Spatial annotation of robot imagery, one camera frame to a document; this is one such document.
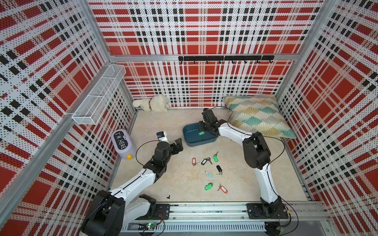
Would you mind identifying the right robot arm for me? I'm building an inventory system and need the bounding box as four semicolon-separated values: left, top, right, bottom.
199;120;283;218

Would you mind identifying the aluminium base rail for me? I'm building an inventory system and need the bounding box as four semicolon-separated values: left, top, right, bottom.
121;202;335;236

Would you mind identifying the black key tag with key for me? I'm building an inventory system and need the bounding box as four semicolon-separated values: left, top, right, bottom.
216;165;223;176

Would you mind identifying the teal plastic storage box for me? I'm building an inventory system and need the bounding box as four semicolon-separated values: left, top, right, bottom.
183;123;218;147

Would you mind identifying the small circuit board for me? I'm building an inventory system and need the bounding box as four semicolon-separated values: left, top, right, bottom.
138;223;156;231

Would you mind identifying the light mint key tag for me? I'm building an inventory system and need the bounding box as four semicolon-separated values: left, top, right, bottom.
202;171;215;180

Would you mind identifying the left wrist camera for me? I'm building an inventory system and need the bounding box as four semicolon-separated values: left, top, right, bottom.
157;131;169;143

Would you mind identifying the red key tag with key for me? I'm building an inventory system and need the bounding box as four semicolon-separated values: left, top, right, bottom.
218;184;228;194

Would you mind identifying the green key tag with key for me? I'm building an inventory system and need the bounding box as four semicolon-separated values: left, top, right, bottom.
213;152;219;163

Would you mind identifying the fan pattern cushion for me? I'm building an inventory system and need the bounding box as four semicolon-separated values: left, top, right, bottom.
223;94;296;139

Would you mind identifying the black tag with white label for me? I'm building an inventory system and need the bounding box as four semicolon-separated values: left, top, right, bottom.
201;157;213;165

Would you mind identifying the black wall hook rail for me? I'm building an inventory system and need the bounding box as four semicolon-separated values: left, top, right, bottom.
178;55;275;62

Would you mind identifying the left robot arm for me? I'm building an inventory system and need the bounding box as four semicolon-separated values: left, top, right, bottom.
80;138;183;236

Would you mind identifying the white plush toy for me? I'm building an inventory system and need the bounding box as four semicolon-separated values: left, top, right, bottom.
132;94;170;113

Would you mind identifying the white wire wall basket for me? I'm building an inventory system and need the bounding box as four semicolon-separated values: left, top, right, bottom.
72;65;126;125

